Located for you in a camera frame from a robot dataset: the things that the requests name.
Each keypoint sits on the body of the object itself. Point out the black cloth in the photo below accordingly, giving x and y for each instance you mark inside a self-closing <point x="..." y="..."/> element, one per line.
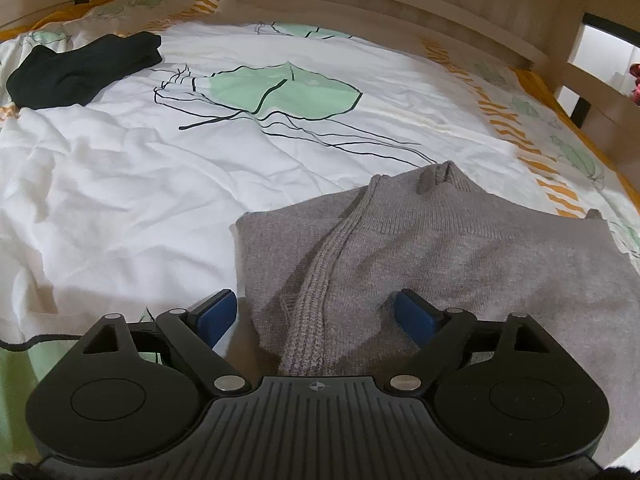
<point x="80" y="70"/>

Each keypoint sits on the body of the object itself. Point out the light wooden bed frame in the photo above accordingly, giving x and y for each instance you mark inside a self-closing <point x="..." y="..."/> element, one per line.
<point x="375" y="5"/>

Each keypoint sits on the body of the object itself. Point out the grey knit sweater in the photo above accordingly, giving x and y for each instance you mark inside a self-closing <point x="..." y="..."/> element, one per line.
<point x="450" y="250"/>

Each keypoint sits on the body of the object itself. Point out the pink cloth item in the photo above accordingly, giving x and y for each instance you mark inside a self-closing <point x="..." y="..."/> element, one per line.
<point x="636" y="82"/>

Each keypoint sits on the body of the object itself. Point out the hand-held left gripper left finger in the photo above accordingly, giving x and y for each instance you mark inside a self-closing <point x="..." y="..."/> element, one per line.
<point x="216" y="317"/>

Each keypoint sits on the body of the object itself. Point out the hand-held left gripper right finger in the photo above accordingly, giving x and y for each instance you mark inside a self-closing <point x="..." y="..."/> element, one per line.
<point x="414" y="317"/>

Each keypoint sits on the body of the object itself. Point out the white leaf print blanket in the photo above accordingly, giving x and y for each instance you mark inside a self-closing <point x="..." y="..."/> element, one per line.
<point x="150" y="185"/>

